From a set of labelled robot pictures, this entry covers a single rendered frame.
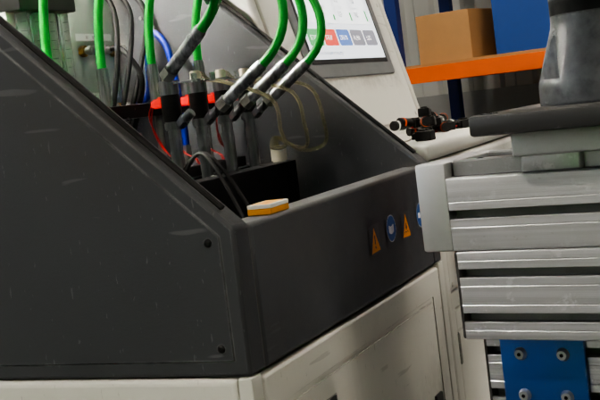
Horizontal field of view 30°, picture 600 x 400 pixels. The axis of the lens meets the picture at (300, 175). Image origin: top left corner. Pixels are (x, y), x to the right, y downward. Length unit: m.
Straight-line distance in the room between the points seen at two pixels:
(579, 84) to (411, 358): 0.71
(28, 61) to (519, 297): 0.59
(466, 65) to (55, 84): 5.93
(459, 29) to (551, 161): 6.20
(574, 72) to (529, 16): 6.10
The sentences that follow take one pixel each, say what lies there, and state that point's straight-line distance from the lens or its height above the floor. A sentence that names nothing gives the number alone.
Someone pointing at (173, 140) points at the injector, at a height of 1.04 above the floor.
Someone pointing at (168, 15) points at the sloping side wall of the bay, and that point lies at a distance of 1.96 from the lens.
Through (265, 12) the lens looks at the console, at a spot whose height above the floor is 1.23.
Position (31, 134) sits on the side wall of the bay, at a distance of 1.29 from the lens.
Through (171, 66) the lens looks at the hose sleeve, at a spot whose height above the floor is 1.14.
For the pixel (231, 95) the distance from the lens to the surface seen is 1.63.
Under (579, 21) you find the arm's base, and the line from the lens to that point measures 1.08.
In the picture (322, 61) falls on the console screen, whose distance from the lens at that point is 2.10.
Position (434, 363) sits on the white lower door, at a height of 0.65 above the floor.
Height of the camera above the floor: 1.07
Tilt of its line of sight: 4 degrees down
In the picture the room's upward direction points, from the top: 7 degrees counter-clockwise
